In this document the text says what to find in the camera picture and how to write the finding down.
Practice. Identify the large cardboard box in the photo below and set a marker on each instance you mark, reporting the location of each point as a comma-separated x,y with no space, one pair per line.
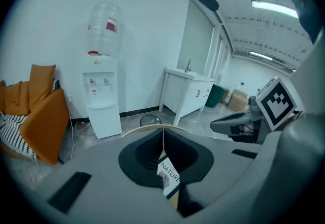
236,105

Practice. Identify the ceiling tube light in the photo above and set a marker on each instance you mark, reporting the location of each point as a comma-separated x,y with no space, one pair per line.
274,7
261,55

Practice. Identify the person's black printed shirt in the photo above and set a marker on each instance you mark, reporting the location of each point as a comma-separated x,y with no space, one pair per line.
307,14

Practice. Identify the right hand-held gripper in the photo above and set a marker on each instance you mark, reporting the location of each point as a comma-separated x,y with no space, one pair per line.
276,103

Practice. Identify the black framed leaf picture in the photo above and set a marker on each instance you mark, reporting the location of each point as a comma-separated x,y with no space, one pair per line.
168,174

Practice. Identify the orange sofa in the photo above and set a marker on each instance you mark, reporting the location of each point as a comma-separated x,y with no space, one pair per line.
45,121

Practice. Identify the round glass coffee table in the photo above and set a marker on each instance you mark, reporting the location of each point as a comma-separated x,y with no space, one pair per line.
147,127

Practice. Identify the small cardboard box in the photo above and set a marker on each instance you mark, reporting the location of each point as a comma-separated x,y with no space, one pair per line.
240,94

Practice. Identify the clear water bottle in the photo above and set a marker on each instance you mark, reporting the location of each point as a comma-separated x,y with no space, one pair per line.
104,27

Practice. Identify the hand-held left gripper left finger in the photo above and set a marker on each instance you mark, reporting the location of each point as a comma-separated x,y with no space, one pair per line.
101,179

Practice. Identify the green bin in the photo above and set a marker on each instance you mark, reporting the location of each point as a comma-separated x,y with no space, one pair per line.
214,96

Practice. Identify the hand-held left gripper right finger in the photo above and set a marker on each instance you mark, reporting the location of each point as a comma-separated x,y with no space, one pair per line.
223,167

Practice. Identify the white sink cabinet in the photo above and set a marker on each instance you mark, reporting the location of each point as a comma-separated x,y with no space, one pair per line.
185,93

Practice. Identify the white water dispenser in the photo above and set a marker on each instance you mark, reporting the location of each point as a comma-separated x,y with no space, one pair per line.
104,116

